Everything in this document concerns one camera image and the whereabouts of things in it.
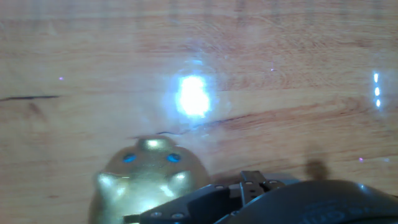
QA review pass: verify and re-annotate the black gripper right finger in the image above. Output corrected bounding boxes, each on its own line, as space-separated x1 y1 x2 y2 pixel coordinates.
239 170 286 205

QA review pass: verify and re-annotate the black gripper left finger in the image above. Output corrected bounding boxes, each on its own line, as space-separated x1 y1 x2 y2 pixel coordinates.
123 183 243 224

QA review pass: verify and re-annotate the golden piggy bank red print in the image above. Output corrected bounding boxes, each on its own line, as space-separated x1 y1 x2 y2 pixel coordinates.
88 135 212 224

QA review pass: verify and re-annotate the orange wood grain board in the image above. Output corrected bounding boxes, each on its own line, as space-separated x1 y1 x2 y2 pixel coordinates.
0 0 398 224

